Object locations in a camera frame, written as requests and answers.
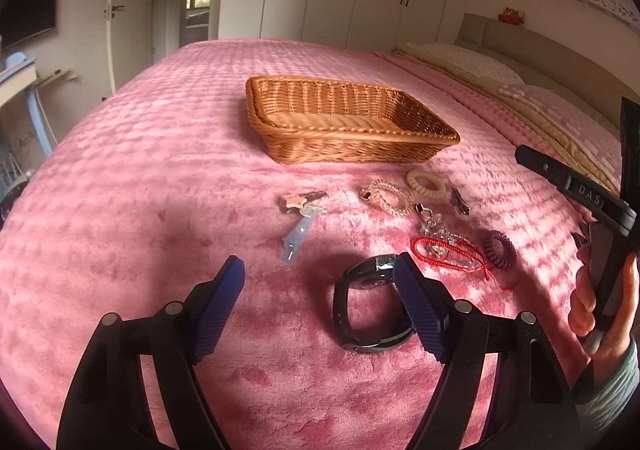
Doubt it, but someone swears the metal hair clip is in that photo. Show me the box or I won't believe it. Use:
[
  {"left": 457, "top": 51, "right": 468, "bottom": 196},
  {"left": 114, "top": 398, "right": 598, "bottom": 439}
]
[{"left": 451, "top": 187, "right": 471, "bottom": 216}]

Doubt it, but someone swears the black wrist watch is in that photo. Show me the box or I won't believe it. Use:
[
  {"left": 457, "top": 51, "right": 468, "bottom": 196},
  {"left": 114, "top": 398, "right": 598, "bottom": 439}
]
[{"left": 333, "top": 255, "right": 414, "bottom": 352}]

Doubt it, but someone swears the white bedroom door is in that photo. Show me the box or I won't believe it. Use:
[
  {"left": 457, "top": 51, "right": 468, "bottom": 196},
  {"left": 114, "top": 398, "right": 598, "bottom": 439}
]
[{"left": 105, "top": 0, "right": 153, "bottom": 92}]

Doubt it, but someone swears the right hand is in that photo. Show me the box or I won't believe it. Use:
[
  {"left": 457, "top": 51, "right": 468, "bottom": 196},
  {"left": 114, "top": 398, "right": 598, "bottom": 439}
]
[{"left": 568, "top": 244, "right": 639, "bottom": 385}]

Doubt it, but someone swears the grey right sleeve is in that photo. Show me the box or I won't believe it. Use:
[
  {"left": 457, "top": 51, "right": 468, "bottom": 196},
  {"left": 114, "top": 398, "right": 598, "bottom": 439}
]
[{"left": 576, "top": 340, "right": 639, "bottom": 449}]

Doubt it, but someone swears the pink patterned pillow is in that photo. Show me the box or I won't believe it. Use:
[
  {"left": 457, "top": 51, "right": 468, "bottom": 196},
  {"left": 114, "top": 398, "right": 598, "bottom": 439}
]
[{"left": 498, "top": 84, "right": 622, "bottom": 193}]

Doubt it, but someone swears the beige bed sheet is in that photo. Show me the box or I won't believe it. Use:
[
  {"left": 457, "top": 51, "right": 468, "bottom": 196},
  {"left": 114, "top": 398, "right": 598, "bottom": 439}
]
[{"left": 381, "top": 48, "right": 602, "bottom": 186}]

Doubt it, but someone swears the beige bed headboard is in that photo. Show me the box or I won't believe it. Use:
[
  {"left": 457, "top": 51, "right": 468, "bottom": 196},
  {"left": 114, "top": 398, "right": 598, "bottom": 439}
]
[{"left": 454, "top": 13, "right": 639, "bottom": 134}]

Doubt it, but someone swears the red plush toy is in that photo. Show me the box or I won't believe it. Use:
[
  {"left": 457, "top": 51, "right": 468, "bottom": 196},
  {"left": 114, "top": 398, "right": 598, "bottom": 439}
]
[{"left": 498, "top": 7, "right": 525, "bottom": 27}]

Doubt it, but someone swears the cream dotted pillow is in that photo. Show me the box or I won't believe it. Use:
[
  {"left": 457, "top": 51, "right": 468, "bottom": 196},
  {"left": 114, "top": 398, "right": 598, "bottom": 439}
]
[{"left": 396, "top": 43, "right": 524, "bottom": 84}]

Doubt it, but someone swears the pink bed blanket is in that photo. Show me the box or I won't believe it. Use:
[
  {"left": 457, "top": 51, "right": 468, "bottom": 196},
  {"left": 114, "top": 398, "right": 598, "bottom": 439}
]
[{"left": 1, "top": 41, "right": 587, "bottom": 449}]

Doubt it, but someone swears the brown wicker basket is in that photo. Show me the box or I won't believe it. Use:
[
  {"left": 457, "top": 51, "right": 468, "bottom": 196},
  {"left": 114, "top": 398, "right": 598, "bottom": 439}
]
[{"left": 245, "top": 76, "right": 460, "bottom": 164}]

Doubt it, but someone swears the white and blue desk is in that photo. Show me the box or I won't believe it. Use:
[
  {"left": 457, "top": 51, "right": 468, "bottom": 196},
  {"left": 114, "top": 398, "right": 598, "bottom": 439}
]
[{"left": 0, "top": 50, "right": 57, "bottom": 182}]

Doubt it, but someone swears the purple spiral hair tie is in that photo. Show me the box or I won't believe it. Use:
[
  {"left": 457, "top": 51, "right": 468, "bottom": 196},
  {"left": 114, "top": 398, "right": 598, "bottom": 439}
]
[{"left": 482, "top": 229, "right": 518, "bottom": 272}]

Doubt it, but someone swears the red beaded bracelet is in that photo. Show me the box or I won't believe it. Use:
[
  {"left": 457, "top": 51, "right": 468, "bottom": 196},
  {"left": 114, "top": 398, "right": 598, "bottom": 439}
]
[{"left": 410, "top": 235, "right": 516, "bottom": 292}]

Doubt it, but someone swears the beige spiral hair tie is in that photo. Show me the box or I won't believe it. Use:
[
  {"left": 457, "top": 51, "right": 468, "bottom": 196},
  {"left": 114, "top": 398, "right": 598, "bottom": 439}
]
[{"left": 406, "top": 169, "right": 448, "bottom": 200}]

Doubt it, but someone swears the small wall shelf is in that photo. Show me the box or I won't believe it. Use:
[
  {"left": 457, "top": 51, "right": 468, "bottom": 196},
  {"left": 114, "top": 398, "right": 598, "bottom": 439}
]
[{"left": 36, "top": 69, "right": 79, "bottom": 88}]

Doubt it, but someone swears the black wall television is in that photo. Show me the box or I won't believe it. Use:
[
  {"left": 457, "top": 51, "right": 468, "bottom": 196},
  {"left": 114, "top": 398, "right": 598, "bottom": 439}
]
[{"left": 1, "top": 0, "right": 58, "bottom": 47}]

